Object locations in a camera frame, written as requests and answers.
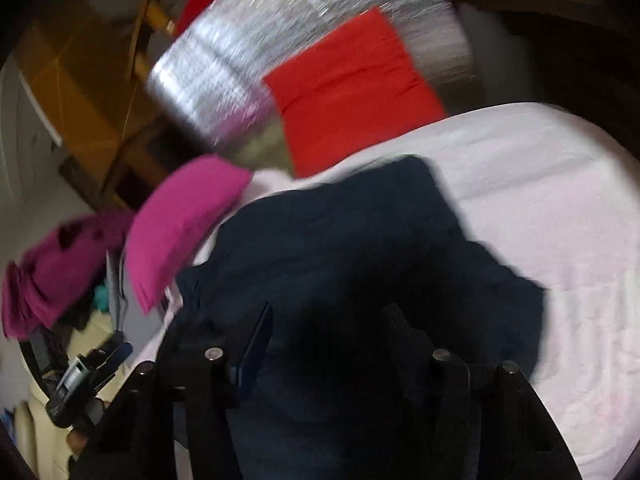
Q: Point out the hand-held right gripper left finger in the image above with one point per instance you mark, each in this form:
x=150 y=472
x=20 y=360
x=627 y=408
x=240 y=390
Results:
x=250 y=355

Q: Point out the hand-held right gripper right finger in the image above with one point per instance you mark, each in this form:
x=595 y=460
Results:
x=450 y=385

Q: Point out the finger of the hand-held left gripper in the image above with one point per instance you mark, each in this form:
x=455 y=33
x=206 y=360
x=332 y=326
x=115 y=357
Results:
x=117 y=352

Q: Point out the navy zip jacket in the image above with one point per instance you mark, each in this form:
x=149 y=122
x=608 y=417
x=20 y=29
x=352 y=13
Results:
x=340 y=240

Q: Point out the grey garment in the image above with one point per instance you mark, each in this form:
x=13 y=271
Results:
x=137 y=325

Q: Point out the cream leather sofa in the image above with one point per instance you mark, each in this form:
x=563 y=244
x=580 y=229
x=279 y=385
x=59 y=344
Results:
x=35 y=420

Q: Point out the black garment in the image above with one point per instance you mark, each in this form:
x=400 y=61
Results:
x=70 y=322

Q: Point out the teal garment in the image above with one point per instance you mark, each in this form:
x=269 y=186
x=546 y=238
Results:
x=101 y=296

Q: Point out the purple fleece jacket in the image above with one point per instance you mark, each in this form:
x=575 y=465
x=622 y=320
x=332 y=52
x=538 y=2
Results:
x=55 y=265

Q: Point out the magenta pillow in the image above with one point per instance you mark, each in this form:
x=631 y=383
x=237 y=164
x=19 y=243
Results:
x=175 y=225

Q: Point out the white bed sheet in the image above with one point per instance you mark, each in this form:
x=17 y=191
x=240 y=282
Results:
x=540 y=210

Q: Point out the red pillow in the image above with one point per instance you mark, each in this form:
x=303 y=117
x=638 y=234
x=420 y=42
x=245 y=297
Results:
x=350 y=90

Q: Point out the silver foil insulation panel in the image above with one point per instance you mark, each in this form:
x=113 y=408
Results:
x=240 y=50

